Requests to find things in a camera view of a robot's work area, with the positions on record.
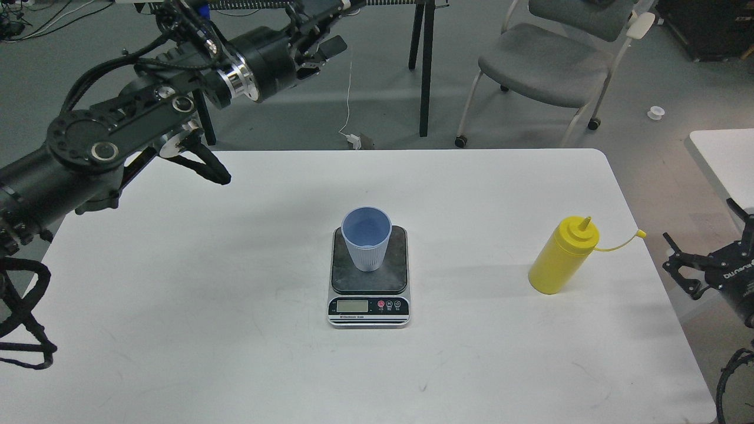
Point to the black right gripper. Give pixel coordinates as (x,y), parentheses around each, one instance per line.
(733,282)

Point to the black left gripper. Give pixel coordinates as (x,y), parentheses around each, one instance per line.
(261,63)

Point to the yellow squeeze bottle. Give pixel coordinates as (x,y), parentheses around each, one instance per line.
(569,245)

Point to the blue ribbed plastic cup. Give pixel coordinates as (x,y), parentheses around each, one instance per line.
(366,232)

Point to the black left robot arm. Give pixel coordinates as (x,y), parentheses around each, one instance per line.
(123,113)

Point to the digital kitchen scale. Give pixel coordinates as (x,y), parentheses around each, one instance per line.
(370,299)

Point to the black legged table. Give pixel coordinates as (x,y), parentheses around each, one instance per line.
(422,39)

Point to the small white spool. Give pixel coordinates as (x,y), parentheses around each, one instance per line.
(656,113)

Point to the black cabinet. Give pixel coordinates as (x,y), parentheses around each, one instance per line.
(709,31)

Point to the grey office chair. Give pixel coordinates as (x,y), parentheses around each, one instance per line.
(557,69)

